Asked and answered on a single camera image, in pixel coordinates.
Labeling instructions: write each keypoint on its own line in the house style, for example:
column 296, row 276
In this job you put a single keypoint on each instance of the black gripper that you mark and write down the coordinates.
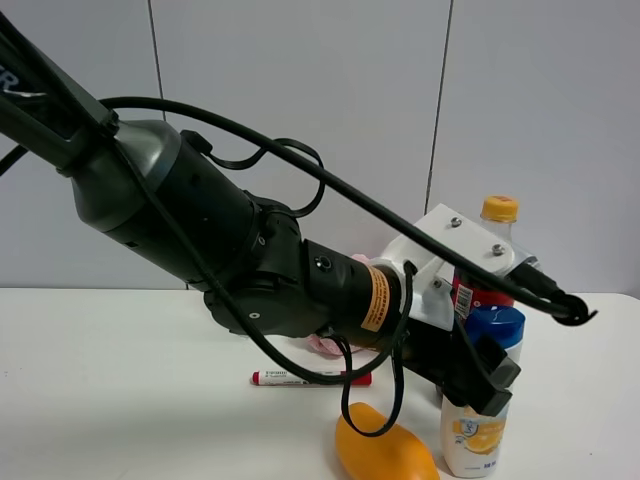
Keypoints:
column 478, row 376

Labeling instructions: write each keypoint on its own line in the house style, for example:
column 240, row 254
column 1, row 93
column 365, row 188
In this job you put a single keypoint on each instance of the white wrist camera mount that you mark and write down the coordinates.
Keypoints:
column 485, row 242

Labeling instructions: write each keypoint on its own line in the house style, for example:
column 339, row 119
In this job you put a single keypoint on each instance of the yellow mango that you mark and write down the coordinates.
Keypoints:
column 397, row 454

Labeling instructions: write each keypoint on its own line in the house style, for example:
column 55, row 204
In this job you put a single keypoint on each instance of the white shampoo bottle blue cap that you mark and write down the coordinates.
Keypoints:
column 471, row 442

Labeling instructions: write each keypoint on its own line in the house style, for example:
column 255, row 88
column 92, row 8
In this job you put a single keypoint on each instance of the red cap whiteboard marker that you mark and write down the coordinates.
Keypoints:
column 283, row 378

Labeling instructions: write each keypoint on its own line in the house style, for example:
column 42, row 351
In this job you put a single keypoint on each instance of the pink towel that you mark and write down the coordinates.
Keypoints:
column 328, row 346

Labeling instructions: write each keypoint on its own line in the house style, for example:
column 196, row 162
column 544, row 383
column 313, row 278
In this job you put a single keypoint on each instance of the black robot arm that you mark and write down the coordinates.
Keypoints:
column 150, row 188

